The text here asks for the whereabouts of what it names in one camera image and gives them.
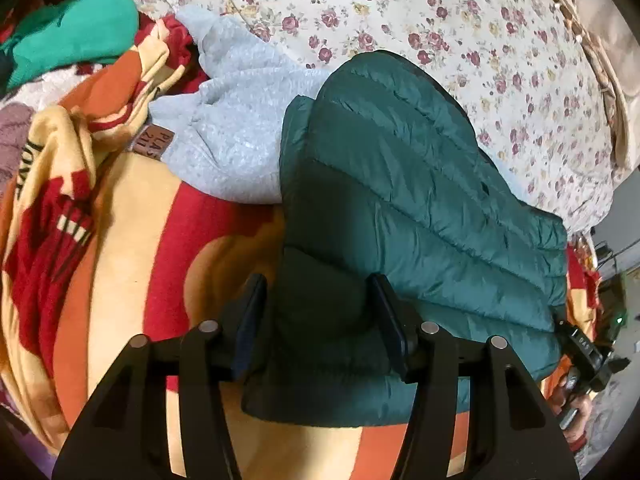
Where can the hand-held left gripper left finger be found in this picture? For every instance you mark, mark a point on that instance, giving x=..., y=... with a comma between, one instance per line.
x=250, y=320

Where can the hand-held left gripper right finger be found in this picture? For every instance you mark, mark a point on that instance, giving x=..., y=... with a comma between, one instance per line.
x=395, y=320

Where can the green puffer jacket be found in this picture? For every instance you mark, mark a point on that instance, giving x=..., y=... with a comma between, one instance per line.
x=400, y=185

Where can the person's right hand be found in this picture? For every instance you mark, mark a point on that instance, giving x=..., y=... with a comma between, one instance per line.
x=580, y=417

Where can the orange yellow printed blanket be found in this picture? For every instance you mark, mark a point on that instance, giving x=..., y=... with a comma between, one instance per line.
x=125, y=240

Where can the light grey fleece garment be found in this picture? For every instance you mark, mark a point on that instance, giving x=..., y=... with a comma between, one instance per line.
x=235, y=125

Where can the beige fringed bed cover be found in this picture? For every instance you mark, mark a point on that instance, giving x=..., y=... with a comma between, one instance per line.
x=600, y=60

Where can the white mauve floral blanket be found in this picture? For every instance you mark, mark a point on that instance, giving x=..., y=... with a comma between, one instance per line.
x=12, y=125

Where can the floral bed sheet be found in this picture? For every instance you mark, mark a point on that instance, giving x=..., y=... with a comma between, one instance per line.
x=400, y=10

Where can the bright green cloth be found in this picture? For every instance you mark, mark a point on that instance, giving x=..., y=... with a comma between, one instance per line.
x=75, y=25

